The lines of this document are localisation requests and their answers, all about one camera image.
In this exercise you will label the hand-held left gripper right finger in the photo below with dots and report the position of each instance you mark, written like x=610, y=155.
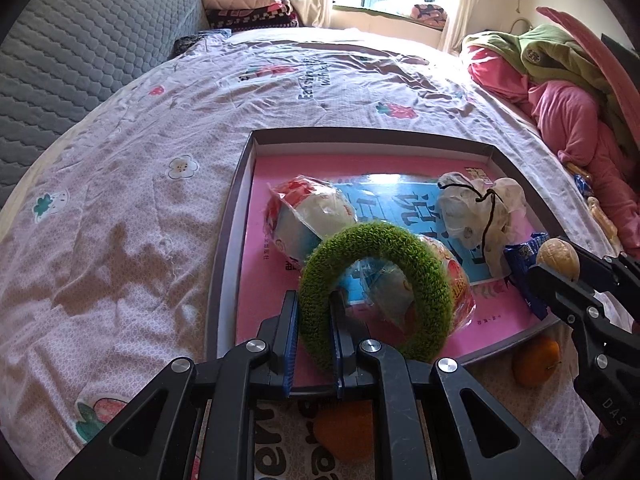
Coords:
x=342, y=355

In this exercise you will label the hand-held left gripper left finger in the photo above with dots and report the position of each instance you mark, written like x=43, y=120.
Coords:
x=289, y=340

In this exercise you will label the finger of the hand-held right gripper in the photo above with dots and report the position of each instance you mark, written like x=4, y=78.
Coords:
x=555, y=285
x=600, y=265

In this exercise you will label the beige walnut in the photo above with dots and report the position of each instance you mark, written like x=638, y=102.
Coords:
x=555, y=255

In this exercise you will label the red bowl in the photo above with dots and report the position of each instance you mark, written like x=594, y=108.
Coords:
x=460, y=290

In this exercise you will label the shallow grey cardboard box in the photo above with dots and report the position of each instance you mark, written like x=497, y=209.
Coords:
x=235, y=240

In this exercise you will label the white blue bowl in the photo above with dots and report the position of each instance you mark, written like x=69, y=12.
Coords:
x=305, y=210

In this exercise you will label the yellow snack packet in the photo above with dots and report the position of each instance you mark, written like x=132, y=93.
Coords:
x=602, y=217

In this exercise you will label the orange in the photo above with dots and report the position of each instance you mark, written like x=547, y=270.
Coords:
x=535, y=362
x=345, y=430

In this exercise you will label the small blue snack packet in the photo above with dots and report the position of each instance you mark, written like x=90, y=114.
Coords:
x=582, y=185

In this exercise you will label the pink duvet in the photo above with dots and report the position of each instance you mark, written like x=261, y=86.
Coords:
x=575, y=125

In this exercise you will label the salmon pink mat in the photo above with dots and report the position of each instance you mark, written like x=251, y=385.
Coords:
x=605, y=60

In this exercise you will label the strawberry printed bedsheet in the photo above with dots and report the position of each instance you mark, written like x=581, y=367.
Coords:
x=125, y=210

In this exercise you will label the green blanket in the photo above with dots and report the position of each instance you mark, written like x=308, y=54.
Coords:
x=550, y=55

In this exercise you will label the black monitor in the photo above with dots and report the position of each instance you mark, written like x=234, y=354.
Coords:
x=622, y=50

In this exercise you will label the patterned cloth bundle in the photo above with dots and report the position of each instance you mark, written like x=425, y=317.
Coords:
x=427, y=14

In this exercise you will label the dark checkered folded blanket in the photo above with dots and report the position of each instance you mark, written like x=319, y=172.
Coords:
x=255, y=19

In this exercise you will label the grey quilted headboard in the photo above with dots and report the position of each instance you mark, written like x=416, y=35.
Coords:
x=90, y=45

